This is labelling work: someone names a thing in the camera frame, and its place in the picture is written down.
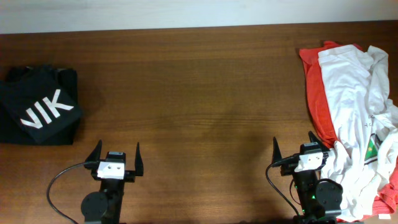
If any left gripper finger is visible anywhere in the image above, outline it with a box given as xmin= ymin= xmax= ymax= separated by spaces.
xmin=84 ymin=140 xmax=103 ymax=169
xmin=134 ymin=142 xmax=144 ymax=176

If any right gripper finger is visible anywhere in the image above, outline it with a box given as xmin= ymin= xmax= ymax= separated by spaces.
xmin=308 ymin=131 xmax=329 ymax=152
xmin=272 ymin=137 xmax=282 ymax=166

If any white printed t-shirt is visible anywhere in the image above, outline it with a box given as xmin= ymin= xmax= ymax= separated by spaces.
xmin=318 ymin=45 xmax=397 ymax=222

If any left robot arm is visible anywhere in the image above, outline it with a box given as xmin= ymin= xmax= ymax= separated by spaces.
xmin=81 ymin=141 xmax=144 ymax=224

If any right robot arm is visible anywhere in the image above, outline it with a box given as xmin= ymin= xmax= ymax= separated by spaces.
xmin=268 ymin=131 xmax=343 ymax=224

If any black folded t-shirt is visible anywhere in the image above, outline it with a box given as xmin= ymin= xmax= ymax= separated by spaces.
xmin=1 ymin=65 xmax=82 ymax=146

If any red t-shirt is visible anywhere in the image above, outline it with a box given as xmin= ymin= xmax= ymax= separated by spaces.
xmin=299 ymin=40 xmax=397 ymax=216

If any right black camera cable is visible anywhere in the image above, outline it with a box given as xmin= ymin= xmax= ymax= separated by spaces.
xmin=265 ymin=154 xmax=302 ymax=217

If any black camera cable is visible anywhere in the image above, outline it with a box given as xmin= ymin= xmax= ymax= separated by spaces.
xmin=265 ymin=154 xmax=302 ymax=217
xmin=46 ymin=161 xmax=99 ymax=224

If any left black camera cable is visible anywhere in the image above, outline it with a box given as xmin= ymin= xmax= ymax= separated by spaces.
xmin=46 ymin=161 xmax=99 ymax=224

